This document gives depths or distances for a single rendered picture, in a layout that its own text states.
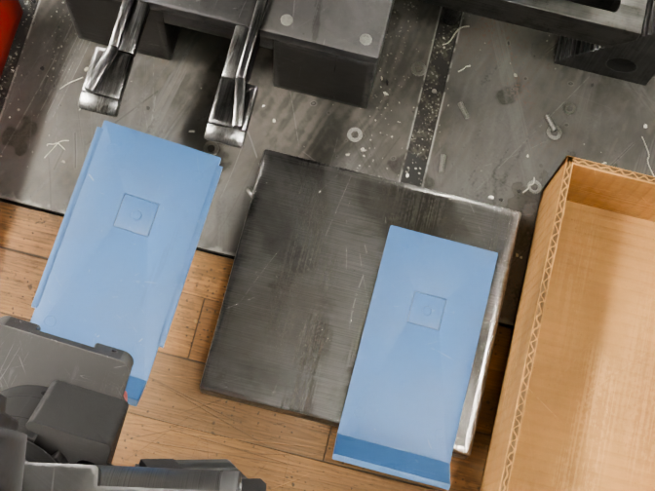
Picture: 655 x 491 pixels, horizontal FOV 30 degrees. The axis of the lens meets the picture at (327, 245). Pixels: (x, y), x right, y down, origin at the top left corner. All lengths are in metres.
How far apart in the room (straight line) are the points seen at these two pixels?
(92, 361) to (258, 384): 0.21
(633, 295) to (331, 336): 0.20
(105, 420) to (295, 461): 0.25
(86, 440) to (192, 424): 0.26
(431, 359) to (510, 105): 0.19
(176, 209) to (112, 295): 0.06
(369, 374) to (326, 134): 0.17
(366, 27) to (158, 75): 0.16
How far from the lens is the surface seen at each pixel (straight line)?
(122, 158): 0.71
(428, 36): 0.85
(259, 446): 0.77
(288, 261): 0.77
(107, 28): 0.82
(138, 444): 0.77
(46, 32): 0.85
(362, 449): 0.73
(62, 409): 0.54
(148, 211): 0.70
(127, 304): 0.68
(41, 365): 0.56
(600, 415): 0.79
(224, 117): 0.73
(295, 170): 0.78
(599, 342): 0.80
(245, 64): 0.73
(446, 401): 0.75
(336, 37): 0.75
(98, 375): 0.56
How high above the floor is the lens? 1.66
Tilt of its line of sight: 75 degrees down
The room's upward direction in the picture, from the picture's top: 11 degrees clockwise
